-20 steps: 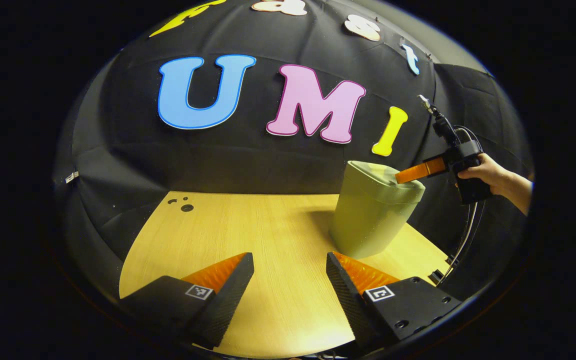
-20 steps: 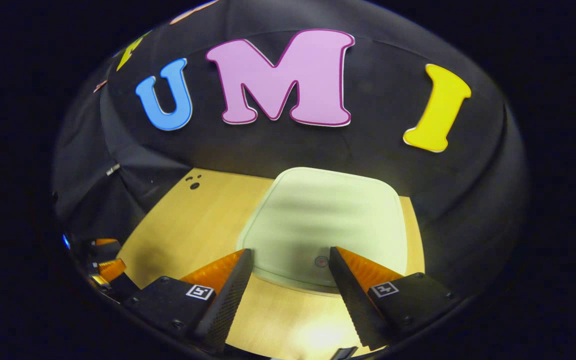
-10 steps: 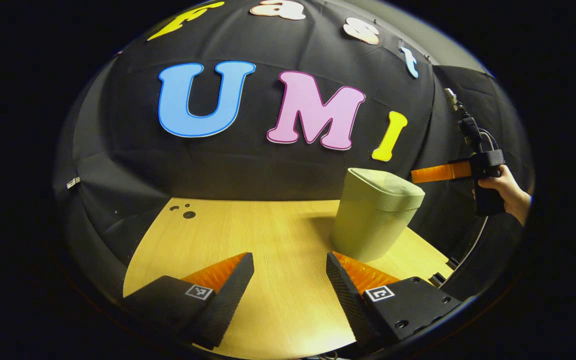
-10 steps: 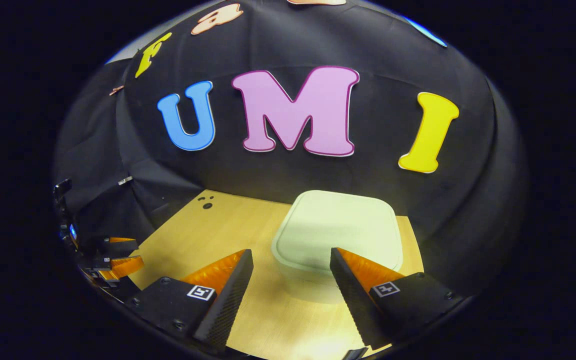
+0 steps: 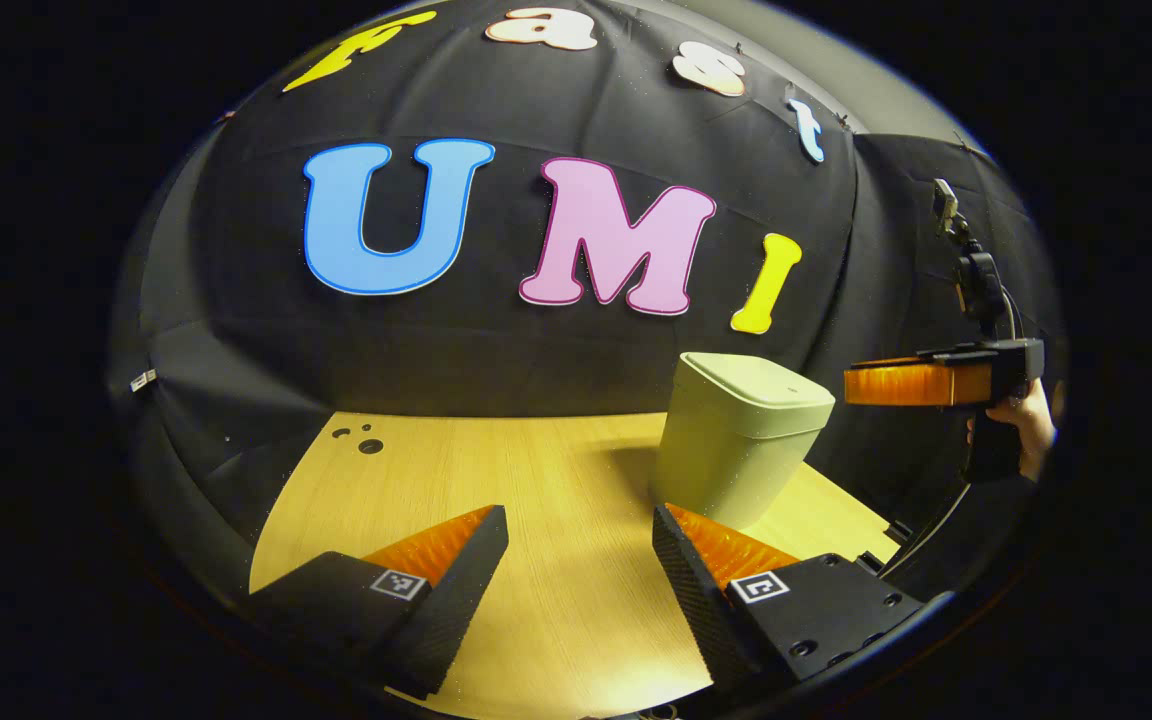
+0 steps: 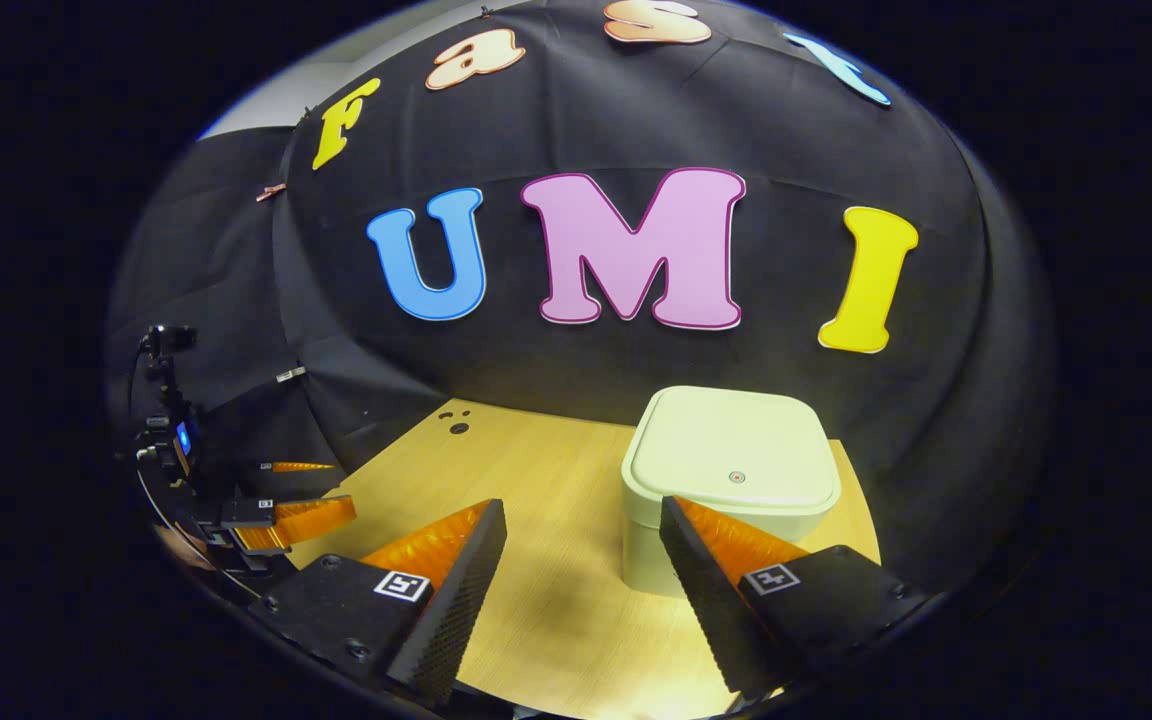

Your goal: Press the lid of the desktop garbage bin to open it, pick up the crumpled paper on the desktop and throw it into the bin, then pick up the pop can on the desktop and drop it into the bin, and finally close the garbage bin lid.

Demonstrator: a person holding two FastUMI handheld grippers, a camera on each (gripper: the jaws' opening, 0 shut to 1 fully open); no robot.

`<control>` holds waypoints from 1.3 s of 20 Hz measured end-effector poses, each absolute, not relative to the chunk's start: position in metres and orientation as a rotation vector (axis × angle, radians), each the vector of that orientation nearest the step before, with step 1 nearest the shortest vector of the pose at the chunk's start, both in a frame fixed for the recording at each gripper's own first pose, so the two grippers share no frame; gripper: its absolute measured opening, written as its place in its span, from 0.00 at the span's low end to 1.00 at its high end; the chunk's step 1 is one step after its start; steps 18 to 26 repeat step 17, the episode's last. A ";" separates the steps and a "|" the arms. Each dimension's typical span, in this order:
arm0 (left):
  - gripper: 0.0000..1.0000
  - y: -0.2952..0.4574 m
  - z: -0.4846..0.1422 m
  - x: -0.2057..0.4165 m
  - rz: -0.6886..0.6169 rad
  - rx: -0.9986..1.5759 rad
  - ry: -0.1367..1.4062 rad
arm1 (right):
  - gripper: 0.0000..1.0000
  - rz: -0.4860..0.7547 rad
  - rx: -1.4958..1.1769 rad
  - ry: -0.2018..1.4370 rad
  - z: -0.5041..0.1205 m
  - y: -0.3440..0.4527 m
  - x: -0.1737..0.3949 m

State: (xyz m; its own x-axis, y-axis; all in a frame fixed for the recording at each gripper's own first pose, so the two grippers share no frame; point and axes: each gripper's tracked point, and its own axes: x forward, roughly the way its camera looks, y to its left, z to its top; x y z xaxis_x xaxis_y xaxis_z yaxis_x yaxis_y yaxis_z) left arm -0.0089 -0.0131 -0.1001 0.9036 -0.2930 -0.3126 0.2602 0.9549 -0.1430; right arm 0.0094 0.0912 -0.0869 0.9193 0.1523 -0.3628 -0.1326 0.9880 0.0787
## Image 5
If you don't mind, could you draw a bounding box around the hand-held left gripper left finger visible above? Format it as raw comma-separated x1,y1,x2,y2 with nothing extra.
248,505,510,701

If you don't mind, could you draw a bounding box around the pale green desktop garbage bin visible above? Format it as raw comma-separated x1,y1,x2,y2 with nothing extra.
649,351,837,532

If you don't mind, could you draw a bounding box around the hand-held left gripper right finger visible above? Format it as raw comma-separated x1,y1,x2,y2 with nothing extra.
652,503,937,702

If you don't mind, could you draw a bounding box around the light wooden desktop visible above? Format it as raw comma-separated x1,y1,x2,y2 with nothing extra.
249,410,903,720

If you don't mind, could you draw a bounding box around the black backdrop cloth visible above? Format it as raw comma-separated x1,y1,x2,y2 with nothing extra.
106,0,1067,601

